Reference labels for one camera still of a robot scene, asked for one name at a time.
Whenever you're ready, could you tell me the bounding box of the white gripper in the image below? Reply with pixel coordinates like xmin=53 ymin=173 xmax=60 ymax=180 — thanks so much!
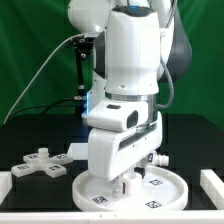
xmin=88 ymin=113 xmax=162 ymax=196

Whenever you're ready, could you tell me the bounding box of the white round table top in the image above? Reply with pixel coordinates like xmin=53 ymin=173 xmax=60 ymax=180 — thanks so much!
xmin=72 ymin=166 xmax=188 ymax=212

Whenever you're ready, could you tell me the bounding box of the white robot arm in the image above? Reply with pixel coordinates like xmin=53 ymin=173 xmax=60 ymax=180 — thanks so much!
xmin=68 ymin=0 xmax=191 ymax=196

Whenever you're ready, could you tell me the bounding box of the white marker tag plate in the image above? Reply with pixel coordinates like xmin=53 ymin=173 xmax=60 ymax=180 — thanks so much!
xmin=67 ymin=143 xmax=88 ymax=160

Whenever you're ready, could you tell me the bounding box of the white right border block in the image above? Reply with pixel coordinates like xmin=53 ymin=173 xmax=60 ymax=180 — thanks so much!
xmin=200 ymin=169 xmax=224 ymax=210

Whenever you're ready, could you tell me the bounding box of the white border block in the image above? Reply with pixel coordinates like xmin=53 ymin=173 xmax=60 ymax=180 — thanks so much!
xmin=200 ymin=169 xmax=224 ymax=210
xmin=0 ymin=171 xmax=12 ymax=205

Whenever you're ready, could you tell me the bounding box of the white cross-shaped table base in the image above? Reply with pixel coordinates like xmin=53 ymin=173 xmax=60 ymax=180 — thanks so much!
xmin=11 ymin=148 xmax=73 ymax=178

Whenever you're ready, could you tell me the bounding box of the white left border block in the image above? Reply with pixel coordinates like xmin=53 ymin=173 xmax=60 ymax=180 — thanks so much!
xmin=0 ymin=171 xmax=12 ymax=205

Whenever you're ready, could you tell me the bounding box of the white front border rail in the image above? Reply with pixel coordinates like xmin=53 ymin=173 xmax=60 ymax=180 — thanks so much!
xmin=0 ymin=210 xmax=224 ymax=224

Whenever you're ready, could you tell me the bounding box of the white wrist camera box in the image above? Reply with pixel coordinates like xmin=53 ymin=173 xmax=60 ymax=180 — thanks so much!
xmin=87 ymin=98 xmax=148 ymax=132

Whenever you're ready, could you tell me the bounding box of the black camera stand pole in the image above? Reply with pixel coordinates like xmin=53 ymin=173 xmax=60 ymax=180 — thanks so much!
xmin=75 ymin=48 xmax=87 ymax=114

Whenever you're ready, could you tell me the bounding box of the black cable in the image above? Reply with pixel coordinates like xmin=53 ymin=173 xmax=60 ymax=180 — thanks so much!
xmin=6 ymin=97 xmax=84 ymax=122

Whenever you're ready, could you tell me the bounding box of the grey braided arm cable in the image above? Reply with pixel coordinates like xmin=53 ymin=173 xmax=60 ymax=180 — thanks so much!
xmin=156 ymin=0 xmax=179 ymax=110

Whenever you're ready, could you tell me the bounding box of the grey camera cable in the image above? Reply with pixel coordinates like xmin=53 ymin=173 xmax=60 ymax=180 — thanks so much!
xmin=3 ymin=33 xmax=86 ymax=125

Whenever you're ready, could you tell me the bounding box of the black camera on stand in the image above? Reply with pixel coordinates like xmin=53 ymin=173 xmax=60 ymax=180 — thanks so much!
xmin=66 ymin=33 xmax=98 ymax=47

